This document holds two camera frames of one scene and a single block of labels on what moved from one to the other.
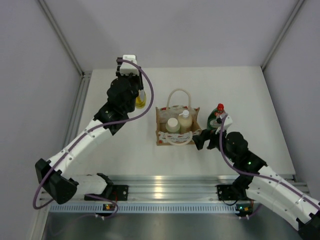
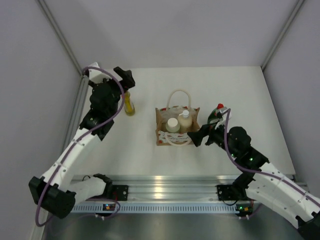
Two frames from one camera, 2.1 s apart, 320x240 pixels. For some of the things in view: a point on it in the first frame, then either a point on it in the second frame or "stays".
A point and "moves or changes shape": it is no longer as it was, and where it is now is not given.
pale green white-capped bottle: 172,125 stays
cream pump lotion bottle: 185,122 stays
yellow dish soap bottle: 140,100 moves or changes shape
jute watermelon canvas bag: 163,113 stays
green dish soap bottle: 212,123 stays
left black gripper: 137,78 -> 126,76
